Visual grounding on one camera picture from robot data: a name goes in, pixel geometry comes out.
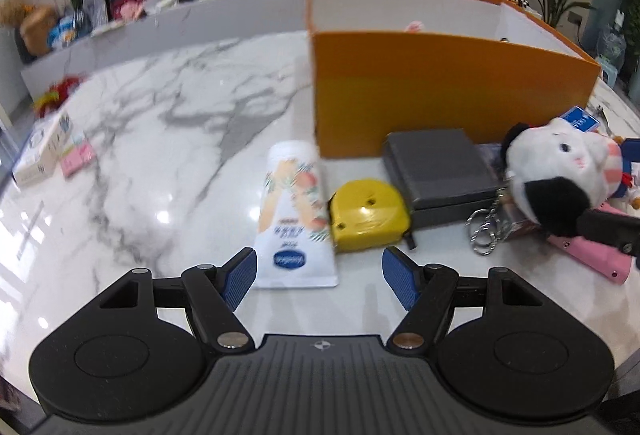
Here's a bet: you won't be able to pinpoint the white flat box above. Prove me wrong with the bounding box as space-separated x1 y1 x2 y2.
12 109 74 186

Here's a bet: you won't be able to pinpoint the small blue carton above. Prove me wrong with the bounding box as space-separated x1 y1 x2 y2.
559 105 603 136

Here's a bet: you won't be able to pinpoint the blue snack packet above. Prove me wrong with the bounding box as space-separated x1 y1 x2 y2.
49 15 77 46

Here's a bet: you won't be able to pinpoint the pink gift bundle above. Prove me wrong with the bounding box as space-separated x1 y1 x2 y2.
109 0 152 22

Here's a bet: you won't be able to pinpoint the plush dog toy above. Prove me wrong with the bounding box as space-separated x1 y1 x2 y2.
501 117 640 237

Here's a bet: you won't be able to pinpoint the yellow tape measure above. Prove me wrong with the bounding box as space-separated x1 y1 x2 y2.
327 179 418 252

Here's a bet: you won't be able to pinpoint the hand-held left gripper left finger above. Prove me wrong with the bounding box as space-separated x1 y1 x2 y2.
94 247 259 354

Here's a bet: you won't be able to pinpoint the metal key rings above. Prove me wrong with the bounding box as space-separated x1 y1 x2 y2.
466 195 514 257

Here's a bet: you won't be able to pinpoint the pink sticky notes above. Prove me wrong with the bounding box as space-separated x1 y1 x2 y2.
60 142 97 178

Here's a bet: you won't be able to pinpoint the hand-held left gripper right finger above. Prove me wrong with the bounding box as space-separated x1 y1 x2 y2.
382 247 549 354

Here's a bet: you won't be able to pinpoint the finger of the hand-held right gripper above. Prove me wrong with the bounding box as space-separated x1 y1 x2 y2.
575 209 640 272

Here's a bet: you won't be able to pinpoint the metal nail clipper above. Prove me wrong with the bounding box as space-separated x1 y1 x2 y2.
597 104 615 136

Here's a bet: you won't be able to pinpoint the grey zip case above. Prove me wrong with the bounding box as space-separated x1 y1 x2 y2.
382 129 507 230

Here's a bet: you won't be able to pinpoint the clear water bottle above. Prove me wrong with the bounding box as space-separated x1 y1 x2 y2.
597 22 627 66

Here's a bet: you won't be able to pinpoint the pink plastic case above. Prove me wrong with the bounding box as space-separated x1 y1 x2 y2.
545 207 632 286

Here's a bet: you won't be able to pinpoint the orange cardboard box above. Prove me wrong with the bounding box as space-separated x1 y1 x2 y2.
305 0 602 160

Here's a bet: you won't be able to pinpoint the white hand cream tube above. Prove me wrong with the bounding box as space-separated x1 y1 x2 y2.
252 141 340 289

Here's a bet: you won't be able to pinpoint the red green feather toy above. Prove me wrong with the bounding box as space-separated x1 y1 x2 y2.
32 75 87 118

